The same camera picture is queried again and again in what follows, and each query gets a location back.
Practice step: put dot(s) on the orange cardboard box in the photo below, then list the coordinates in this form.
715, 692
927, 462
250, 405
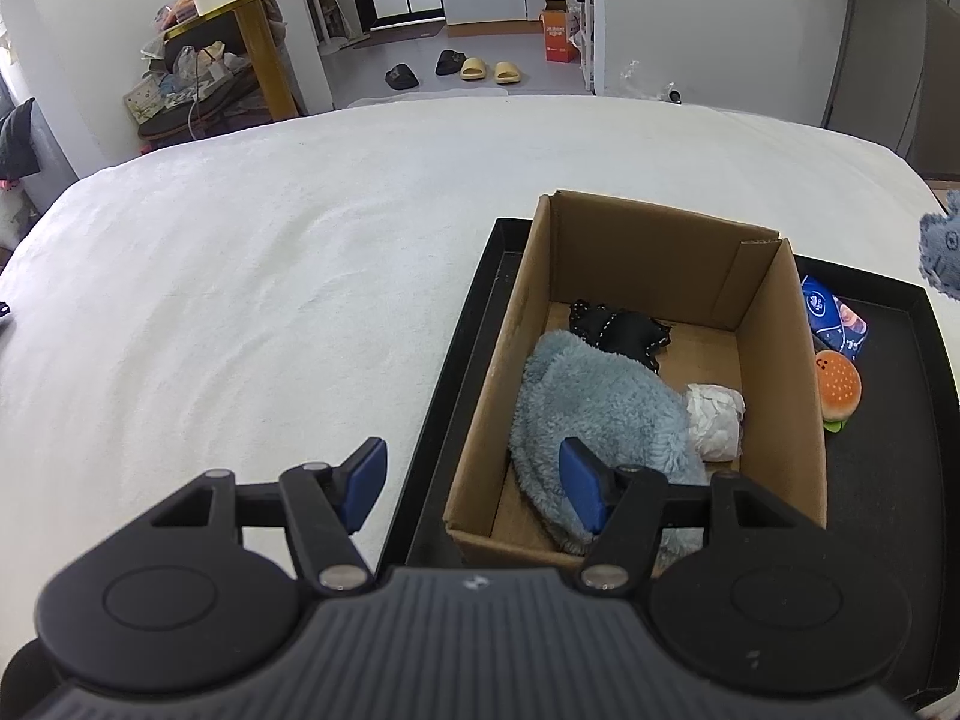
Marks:
559, 34

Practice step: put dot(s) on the burger squishy toy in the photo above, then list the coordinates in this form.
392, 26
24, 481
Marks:
838, 386

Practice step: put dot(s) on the cluttered chair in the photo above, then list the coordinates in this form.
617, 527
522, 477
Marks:
187, 94

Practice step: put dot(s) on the small grey-blue cloth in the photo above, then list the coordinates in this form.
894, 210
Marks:
941, 240

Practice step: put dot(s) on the pile of colourful packets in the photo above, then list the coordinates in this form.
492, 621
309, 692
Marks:
176, 11

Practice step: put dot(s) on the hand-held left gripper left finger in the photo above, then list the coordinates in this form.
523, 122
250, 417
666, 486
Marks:
365, 484

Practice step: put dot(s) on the black slipper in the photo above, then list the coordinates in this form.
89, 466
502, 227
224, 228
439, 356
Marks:
401, 76
450, 62

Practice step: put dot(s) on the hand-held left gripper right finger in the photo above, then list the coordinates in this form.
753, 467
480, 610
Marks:
581, 484

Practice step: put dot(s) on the black dotted cloth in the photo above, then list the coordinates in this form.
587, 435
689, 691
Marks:
626, 334

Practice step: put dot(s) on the white narrow shelf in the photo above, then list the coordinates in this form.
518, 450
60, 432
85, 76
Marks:
591, 30

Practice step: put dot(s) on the brown cardboard box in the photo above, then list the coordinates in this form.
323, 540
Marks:
637, 262

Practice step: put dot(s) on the blue tissue packet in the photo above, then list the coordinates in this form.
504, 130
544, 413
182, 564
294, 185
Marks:
829, 319

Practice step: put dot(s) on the dark cushion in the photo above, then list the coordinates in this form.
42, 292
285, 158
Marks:
16, 139

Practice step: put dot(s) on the brown door mat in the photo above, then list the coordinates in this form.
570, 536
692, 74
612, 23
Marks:
409, 29

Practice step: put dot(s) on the yellow round table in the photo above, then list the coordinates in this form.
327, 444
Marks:
259, 37

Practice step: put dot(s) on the grey upright board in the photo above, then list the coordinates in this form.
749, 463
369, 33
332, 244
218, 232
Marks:
937, 90

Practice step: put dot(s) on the white soft wad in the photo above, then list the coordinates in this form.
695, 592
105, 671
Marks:
716, 420

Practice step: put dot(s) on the black shallow tray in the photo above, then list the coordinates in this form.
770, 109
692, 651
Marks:
877, 510

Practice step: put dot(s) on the fluffy light blue cloth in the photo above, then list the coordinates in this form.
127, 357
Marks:
600, 405

